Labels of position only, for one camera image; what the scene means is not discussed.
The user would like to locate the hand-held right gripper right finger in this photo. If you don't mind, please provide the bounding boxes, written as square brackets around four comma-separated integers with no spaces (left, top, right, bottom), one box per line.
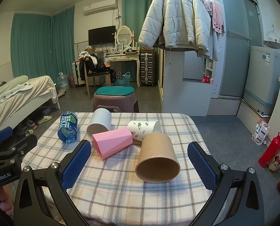
[187,141,265,226]

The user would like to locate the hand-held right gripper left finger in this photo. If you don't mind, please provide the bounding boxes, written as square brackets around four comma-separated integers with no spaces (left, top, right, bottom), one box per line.
[13,139,93,226]

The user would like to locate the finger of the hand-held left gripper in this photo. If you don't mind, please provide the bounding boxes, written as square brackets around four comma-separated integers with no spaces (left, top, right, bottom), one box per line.
[10,135,38,158]
[0,126,14,146]

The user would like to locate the brown paper cup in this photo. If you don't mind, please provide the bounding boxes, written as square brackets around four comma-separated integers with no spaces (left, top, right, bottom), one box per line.
[135,132,181,183]

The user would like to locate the pink faceted cup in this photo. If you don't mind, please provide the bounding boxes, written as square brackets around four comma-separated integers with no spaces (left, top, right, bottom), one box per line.
[92,127,133,160]

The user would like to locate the plain white cup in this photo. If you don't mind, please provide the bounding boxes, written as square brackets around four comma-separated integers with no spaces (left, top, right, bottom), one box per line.
[87,108,112,137]

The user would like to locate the white leaf-print paper cup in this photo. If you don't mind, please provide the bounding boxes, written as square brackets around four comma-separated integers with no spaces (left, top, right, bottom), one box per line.
[127,120,161,145]

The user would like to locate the person's left hand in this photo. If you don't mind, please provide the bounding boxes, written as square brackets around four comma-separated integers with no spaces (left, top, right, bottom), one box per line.
[0,185,15,218]

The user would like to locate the grey sneaker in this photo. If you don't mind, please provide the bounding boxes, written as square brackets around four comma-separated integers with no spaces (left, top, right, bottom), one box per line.
[26,119,38,131]

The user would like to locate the bed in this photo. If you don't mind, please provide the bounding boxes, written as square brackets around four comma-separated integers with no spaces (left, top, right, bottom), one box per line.
[0,75,61,136]

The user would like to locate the blue drink can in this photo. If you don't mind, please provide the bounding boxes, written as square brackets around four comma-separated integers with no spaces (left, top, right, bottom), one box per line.
[57,110,79,144]

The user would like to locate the cream blanket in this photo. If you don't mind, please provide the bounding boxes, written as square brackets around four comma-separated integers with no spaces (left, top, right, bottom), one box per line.
[0,75,60,133]

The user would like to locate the plaid tablecloth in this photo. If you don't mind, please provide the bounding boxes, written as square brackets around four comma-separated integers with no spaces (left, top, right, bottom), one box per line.
[21,112,214,226]

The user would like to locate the white spotted cloth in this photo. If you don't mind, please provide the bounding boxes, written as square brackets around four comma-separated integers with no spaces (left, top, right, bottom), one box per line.
[0,82,33,111]

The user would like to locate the pale green quilt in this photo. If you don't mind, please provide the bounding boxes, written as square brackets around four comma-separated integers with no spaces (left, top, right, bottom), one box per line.
[0,75,29,104]

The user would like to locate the purple plastic stool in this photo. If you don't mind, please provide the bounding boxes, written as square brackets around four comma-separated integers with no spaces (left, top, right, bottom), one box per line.
[96,105,121,113]
[93,86,140,113]

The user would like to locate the white plastic packet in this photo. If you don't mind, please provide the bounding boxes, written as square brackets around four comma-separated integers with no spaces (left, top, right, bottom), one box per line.
[251,119,269,145]

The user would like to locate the red bottle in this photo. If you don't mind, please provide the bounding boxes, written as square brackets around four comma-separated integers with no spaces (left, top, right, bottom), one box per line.
[258,132,280,169]

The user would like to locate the large water jug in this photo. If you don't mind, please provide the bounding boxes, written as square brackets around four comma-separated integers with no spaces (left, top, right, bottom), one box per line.
[57,72,70,91]

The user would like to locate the white cabinet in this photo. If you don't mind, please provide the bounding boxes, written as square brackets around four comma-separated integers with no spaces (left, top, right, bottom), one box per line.
[162,47,216,117]

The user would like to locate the cartoon-print plastic bag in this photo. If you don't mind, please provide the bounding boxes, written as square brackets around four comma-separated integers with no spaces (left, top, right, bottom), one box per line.
[269,144,280,172]

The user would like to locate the teal seat cushion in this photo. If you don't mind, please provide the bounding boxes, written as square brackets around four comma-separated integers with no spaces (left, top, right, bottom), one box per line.
[94,86,136,97]

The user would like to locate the white dotted suitcase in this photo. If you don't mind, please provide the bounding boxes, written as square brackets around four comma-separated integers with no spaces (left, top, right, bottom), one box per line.
[72,61,86,86]

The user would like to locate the teal curtain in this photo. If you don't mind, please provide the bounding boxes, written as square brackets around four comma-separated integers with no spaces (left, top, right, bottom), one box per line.
[121,0,157,50]
[11,13,52,80]
[51,5,75,86]

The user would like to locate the wooden chair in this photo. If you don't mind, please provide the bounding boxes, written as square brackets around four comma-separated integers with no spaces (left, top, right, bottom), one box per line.
[84,61,112,101]

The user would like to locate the teal plastic basket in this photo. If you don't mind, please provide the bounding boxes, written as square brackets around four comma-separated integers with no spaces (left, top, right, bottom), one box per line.
[115,72,131,87]

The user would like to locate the black clothes pile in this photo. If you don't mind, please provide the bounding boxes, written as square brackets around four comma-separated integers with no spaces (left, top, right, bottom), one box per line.
[78,51,117,83]

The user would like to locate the white washing machine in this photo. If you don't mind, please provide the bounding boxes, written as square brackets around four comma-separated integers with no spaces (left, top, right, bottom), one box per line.
[243,45,280,116]

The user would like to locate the dark ribbed suitcase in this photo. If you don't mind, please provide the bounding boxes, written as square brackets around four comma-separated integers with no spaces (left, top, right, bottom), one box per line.
[139,52,157,87]

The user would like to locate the white dressing table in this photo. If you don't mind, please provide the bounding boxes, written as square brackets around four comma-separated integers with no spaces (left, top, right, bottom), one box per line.
[104,52,140,88]

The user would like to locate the black television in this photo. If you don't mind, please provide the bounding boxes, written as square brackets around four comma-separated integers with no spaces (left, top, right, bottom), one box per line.
[88,25,116,45]

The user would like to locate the glass sliding door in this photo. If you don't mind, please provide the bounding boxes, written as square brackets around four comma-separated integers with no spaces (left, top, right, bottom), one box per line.
[218,0,264,100]

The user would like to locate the white oval mirror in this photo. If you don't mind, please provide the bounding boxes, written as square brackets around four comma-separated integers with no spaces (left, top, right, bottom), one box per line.
[115,25,135,48]

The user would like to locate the pink towel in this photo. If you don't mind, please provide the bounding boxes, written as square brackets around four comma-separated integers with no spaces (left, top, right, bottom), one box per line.
[200,0,225,35]

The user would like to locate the white puffer jacket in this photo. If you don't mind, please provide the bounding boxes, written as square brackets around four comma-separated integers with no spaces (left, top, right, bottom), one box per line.
[138,0,212,53]

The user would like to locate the white air conditioner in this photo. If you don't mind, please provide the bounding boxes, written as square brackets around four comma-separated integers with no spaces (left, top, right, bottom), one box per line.
[83,0,119,15]

